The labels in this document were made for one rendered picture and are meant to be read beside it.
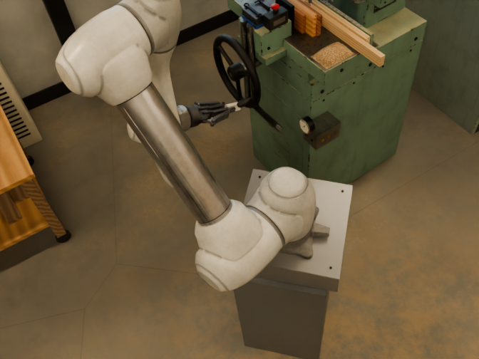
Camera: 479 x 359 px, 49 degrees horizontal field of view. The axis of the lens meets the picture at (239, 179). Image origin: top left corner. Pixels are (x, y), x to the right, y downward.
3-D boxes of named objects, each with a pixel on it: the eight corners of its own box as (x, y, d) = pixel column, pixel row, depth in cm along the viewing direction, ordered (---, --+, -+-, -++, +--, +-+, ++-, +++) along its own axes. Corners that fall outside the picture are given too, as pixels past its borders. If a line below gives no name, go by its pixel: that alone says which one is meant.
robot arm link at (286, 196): (324, 217, 156) (331, 177, 138) (285, 258, 150) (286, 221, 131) (283, 187, 163) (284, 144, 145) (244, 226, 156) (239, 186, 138)
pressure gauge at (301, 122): (298, 131, 198) (298, 115, 192) (306, 126, 199) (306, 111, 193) (308, 140, 195) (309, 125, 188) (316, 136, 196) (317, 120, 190)
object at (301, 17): (276, 13, 196) (275, -4, 190) (279, 12, 197) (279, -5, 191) (302, 34, 188) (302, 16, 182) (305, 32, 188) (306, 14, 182)
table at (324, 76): (207, 16, 209) (205, 3, 204) (269, -13, 218) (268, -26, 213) (302, 98, 176) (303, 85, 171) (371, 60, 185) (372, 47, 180)
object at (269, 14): (241, 18, 186) (240, 4, 182) (266, 6, 190) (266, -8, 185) (263, 35, 179) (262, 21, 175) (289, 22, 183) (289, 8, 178)
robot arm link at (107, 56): (294, 253, 141) (239, 312, 133) (260, 242, 155) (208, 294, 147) (132, -7, 110) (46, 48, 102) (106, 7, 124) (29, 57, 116)
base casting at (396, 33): (242, 44, 217) (241, 25, 209) (348, -9, 233) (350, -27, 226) (311, 103, 192) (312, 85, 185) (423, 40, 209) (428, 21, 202)
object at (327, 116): (302, 139, 205) (302, 125, 199) (326, 124, 209) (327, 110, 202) (316, 151, 200) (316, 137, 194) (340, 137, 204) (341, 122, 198)
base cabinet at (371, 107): (251, 154, 273) (241, 45, 217) (337, 105, 290) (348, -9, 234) (306, 211, 248) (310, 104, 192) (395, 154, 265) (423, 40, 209)
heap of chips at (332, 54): (310, 56, 180) (310, 50, 178) (338, 41, 183) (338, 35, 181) (326, 69, 175) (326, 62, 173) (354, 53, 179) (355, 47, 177)
